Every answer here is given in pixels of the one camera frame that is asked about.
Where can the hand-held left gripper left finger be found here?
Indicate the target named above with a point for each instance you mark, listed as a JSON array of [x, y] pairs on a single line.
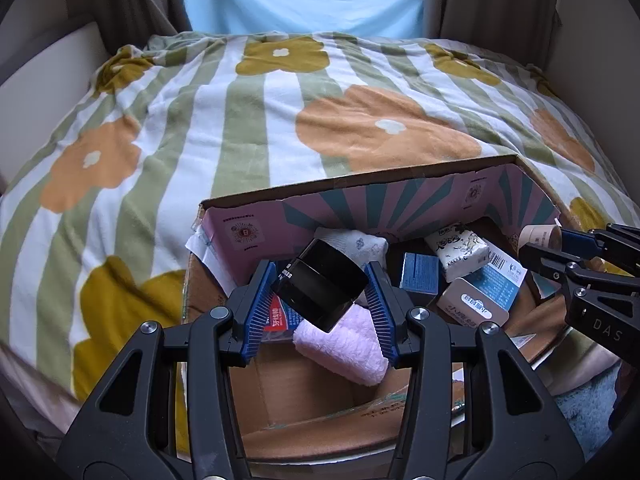
[[257, 312]]

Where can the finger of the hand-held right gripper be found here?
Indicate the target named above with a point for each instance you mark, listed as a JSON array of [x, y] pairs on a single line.
[[545, 257], [582, 245]]

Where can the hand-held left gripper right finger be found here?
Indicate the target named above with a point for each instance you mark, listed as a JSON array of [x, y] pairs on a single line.
[[381, 312]]

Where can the clear plastic floss box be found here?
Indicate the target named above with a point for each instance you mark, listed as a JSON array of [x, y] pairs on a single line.
[[280, 317]]

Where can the pink fluffy towel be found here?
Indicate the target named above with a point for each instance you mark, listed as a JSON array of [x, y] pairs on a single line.
[[345, 342]]

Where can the small blue box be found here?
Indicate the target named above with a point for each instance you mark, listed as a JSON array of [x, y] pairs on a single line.
[[420, 272]]

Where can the cardboard box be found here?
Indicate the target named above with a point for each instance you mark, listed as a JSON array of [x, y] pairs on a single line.
[[350, 260]]

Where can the black jar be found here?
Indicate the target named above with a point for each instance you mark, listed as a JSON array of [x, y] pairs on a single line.
[[320, 285]]

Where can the blue and white carton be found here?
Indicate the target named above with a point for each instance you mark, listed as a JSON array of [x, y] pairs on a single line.
[[482, 292]]

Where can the white patterned sock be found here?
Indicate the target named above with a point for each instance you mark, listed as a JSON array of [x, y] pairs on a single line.
[[357, 244]]

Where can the white patterned tissue pack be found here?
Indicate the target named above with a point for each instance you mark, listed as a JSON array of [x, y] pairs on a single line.
[[457, 250]]

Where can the blue fluffy rug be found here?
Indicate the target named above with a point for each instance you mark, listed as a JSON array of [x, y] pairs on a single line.
[[585, 410]]

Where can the striped floral blanket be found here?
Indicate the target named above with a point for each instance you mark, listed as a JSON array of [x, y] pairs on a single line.
[[225, 125]]

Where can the brown curtain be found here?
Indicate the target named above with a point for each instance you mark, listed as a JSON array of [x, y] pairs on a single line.
[[140, 0], [490, 0]]

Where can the white padded headboard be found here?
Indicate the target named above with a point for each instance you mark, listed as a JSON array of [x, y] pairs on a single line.
[[45, 100]]

